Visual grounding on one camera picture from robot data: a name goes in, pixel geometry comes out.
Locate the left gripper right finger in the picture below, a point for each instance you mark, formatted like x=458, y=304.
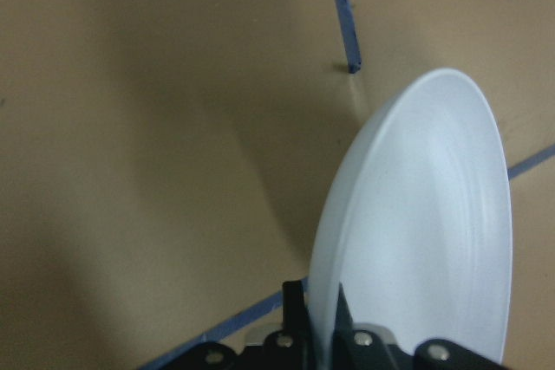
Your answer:
x=368, y=346

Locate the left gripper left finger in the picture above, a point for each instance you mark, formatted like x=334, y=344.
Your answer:
x=284, y=345

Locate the blue plate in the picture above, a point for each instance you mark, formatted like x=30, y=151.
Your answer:
x=416, y=231

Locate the brown paper table cover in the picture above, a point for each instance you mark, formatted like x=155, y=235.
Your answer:
x=164, y=163

